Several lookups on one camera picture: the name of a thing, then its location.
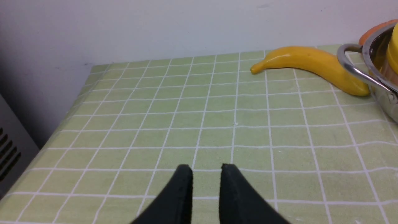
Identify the grey vented appliance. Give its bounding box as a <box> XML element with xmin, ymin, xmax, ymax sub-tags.
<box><xmin>0</xmin><ymin>96</ymin><xmax>39</xmax><ymax>199</ymax></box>

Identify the stainless steel pot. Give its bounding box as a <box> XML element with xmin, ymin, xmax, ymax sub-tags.
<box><xmin>337</xmin><ymin>24</ymin><xmax>398</xmax><ymax>122</ymax></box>

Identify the green checkered tablecloth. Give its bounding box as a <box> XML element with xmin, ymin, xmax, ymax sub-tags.
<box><xmin>1</xmin><ymin>51</ymin><xmax>398</xmax><ymax>224</ymax></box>

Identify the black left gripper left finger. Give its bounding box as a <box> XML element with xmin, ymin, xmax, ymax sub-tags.
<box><xmin>131</xmin><ymin>165</ymin><xmax>193</xmax><ymax>224</ymax></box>

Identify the yellow toy banana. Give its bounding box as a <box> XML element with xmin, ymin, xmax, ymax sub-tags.
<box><xmin>250</xmin><ymin>46</ymin><xmax>370</xmax><ymax>96</ymax></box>

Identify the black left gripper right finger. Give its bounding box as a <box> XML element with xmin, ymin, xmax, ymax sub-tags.
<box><xmin>219</xmin><ymin>164</ymin><xmax>289</xmax><ymax>224</ymax></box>

